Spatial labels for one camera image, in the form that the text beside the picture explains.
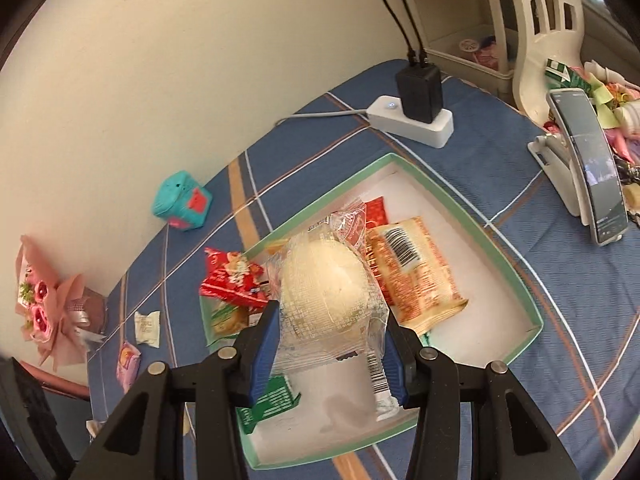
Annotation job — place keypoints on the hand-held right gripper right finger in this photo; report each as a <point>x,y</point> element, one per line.
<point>395,365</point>

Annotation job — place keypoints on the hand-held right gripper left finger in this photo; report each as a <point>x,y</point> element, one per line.
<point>262,360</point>

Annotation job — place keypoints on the green and white packet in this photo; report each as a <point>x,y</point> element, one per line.
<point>272,400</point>

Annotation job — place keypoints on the dark green snack packet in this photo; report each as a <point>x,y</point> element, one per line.
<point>225,317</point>

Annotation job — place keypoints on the red cartoon snack packet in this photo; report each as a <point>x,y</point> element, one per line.
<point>230,280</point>

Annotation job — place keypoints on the orange barcode snack packet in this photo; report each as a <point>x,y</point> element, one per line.
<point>420,280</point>

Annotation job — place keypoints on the white bun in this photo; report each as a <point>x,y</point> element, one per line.
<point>320,280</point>

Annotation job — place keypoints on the green-rimmed white box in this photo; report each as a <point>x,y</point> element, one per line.
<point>480,280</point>

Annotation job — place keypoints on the red and white snack packet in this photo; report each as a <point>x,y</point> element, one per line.
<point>376,212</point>

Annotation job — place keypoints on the pink roll cake packet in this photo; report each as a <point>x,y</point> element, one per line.
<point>127,362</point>

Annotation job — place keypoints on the clear box with pink filling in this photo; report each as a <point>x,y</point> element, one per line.
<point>92,305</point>

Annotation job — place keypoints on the teal toy box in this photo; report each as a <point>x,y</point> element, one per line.
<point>175,195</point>

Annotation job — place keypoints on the blue plaid cloth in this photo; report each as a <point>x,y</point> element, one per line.
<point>575,310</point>

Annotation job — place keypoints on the pink flower bouquet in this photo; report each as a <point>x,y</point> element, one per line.
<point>45,310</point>

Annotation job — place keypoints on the white power strip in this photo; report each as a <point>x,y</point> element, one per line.
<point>430,132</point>

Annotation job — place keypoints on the dark cabinet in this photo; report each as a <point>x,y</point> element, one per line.
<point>30,410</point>

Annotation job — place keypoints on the white phone stand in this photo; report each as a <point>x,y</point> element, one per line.
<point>555,170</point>

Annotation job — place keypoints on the black charger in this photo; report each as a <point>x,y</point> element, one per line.
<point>417,92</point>

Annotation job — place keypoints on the smartphone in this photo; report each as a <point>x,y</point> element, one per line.
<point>595,170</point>

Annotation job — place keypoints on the pink packet in rack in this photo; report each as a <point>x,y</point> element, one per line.
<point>492,55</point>

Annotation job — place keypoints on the white plastic rack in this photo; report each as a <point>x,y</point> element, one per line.
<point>530,60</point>

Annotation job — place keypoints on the pile of colourful trinkets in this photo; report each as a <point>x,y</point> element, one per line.
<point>615,95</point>

